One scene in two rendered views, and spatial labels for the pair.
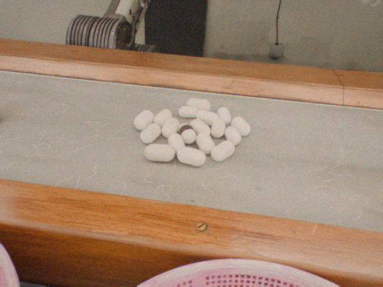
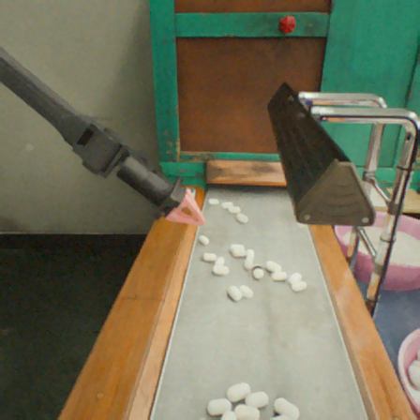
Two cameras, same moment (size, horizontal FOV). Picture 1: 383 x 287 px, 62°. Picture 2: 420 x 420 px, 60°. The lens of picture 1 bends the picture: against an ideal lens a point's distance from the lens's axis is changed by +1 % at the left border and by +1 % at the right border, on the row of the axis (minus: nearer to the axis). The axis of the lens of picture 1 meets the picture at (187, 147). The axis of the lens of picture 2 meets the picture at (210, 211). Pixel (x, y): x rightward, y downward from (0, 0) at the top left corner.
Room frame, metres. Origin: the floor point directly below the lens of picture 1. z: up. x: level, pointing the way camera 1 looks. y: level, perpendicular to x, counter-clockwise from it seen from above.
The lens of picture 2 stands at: (0.44, 0.28, 1.22)
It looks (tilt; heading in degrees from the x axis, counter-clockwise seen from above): 26 degrees down; 268
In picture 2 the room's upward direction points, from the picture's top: straight up
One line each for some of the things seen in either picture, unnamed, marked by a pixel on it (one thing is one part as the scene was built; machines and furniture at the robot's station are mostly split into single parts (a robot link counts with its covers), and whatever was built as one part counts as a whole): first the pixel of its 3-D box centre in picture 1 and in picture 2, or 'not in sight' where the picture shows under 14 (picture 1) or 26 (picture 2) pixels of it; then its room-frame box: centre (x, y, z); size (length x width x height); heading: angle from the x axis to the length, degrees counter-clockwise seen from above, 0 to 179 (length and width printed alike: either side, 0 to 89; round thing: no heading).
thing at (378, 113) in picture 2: not in sight; (331, 217); (0.19, -0.34, 0.90); 0.20 x 0.19 x 0.45; 83
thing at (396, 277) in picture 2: not in sight; (386, 250); (-0.03, -0.49, 0.72); 0.27 x 0.27 x 0.10
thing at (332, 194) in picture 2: not in sight; (299, 124); (0.27, -0.35, 1.08); 0.62 x 0.08 x 0.07; 83
